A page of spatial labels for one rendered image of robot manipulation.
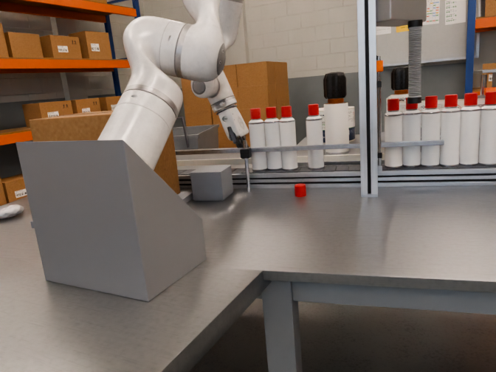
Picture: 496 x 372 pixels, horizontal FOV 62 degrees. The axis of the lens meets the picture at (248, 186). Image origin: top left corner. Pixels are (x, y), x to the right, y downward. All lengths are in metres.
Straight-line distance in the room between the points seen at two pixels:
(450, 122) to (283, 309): 0.76
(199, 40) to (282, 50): 5.31
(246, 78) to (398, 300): 4.17
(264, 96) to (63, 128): 3.71
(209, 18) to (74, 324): 0.67
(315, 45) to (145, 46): 5.19
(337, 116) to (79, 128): 0.89
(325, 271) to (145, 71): 0.53
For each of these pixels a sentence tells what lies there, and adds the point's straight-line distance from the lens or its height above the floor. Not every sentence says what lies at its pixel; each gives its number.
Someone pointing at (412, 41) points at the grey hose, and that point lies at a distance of 1.22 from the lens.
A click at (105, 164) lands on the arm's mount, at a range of 0.69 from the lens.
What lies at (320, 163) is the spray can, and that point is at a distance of 1.35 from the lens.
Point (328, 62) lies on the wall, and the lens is 6.00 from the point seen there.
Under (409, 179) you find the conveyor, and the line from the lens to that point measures 1.31.
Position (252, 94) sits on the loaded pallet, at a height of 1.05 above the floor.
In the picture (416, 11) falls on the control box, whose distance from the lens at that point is 1.25.
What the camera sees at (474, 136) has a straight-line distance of 1.35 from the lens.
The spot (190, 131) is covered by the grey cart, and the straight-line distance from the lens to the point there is 4.33.
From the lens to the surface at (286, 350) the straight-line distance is 0.89.
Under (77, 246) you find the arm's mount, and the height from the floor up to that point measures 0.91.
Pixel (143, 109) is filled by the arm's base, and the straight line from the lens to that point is 0.84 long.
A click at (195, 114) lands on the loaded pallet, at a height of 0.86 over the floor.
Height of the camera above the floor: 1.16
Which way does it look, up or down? 14 degrees down
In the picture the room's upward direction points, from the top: 5 degrees counter-clockwise
